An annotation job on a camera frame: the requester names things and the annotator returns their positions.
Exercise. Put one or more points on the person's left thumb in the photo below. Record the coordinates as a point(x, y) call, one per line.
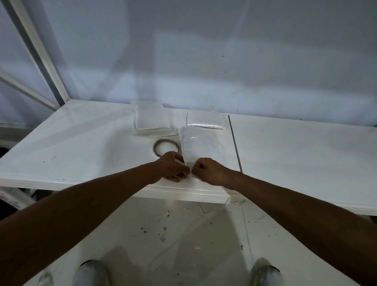
point(178, 156)

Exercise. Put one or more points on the person's shoe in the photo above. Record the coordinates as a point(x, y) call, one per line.
point(266, 272)
point(92, 273)

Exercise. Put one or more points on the person's right fingers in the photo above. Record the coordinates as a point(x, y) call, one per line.
point(197, 169)

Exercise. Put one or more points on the clear adhesive tape roll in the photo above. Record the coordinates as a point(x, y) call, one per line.
point(165, 146)

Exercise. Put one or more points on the person's left hand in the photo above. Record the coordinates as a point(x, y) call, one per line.
point(168, 166)

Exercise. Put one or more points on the person's right hand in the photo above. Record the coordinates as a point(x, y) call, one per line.
point(212, 172)

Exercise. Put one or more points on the person's right shoe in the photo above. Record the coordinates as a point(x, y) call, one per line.
point(266, 272)

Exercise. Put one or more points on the person's left shoe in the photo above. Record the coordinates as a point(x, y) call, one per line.
point(92, 273)

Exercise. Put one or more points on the white metal frame post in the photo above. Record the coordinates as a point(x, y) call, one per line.
point(38, 50)

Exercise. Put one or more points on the person's right forearm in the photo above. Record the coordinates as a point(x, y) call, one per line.
point(309, 224)

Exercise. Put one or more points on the clear plastic packet of white pads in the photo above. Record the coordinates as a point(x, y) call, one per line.
point(150, 117)
point(205, 119)

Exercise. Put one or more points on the clear plastic bag with white contents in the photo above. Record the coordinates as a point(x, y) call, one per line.
point(200, 147)

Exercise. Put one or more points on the white metal frame bar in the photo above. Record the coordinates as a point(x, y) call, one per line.
point(26, 90)

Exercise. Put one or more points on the person's left forearm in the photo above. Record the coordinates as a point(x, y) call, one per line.
point(73, 218)

